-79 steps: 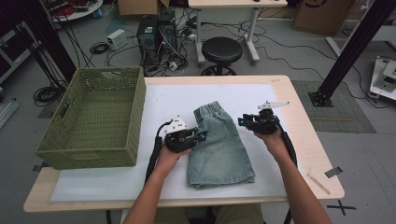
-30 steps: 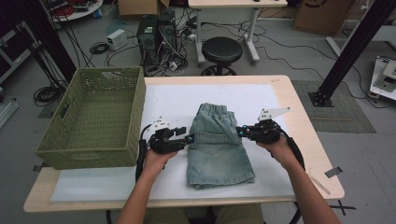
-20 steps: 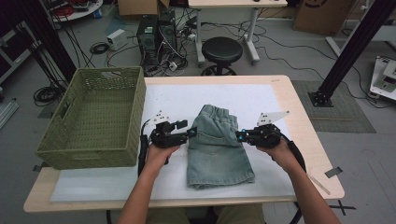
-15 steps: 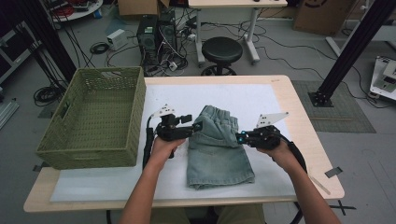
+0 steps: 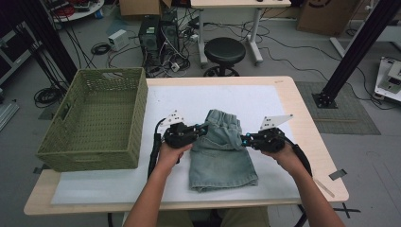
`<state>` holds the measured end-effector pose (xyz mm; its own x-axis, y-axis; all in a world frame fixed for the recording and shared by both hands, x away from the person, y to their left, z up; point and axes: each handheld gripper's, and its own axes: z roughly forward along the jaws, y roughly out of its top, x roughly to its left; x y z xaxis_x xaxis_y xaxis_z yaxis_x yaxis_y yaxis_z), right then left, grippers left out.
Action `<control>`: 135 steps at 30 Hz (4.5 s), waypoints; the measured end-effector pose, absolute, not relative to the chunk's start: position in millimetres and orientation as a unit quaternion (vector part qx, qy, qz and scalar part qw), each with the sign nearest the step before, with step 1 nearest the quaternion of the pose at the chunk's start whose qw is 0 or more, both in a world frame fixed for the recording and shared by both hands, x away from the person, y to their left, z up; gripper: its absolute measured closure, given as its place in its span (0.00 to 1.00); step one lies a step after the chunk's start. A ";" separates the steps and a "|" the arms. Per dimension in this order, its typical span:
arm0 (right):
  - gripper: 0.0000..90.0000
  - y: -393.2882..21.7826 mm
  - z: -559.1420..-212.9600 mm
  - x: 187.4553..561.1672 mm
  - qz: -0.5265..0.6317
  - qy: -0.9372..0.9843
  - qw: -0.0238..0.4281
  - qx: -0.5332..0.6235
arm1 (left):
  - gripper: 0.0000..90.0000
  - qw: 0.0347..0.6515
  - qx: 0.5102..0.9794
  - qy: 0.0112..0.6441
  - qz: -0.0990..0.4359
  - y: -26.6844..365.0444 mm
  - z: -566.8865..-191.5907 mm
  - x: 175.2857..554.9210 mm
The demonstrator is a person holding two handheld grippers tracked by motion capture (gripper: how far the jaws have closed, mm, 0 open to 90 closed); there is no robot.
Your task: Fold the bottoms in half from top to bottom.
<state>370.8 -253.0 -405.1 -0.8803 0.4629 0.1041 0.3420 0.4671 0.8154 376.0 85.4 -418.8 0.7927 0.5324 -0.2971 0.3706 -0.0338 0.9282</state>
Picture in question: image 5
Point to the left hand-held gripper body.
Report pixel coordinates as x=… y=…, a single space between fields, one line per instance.
x=179 y=135

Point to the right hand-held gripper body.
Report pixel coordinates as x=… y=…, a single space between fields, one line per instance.
x=269 y=142

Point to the light blue denim shorts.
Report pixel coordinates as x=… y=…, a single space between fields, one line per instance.
x=220 y=164

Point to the green woven basket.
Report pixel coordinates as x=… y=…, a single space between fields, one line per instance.
x=101 y=126

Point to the person's left hand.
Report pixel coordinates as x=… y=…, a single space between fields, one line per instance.
x=170 y=157

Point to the person's right hand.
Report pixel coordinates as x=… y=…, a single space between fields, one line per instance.
x=287 y=159

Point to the person's khaki trousers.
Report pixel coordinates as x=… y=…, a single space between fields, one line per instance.
x=242 y=219

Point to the grey tape strip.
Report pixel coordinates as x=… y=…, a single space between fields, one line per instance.
x=338 y=174
x=39 y=170

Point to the grey floor mat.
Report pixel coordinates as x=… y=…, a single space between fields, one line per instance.
x=346 y=123

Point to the black round stool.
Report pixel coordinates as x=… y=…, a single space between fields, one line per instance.
x=224 y=50

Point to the black computer tower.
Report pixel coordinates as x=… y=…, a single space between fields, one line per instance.
x=148 y=41
x=169 y=34

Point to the white power supply box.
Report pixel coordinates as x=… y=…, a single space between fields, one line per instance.
x=118 y=39

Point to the white desk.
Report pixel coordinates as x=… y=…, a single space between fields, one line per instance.
x=239 y=3
x=339 y=47

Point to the black metal stand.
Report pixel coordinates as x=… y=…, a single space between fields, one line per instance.
x=356 y=47
x=50 y=41

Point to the open cardboard box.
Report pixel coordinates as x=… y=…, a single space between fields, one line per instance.
x=142 y=7

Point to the white metal device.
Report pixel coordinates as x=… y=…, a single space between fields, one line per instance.
x=389 y=78

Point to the large printed cardboard box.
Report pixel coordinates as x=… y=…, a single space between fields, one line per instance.
x=327 y=15

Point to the round white table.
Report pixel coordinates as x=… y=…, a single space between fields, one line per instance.
x=88 y=12

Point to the grey metal rack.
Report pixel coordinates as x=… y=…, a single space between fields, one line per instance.
x=14 y=60

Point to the aluminium rail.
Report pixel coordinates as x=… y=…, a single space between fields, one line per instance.
x=7 y=115

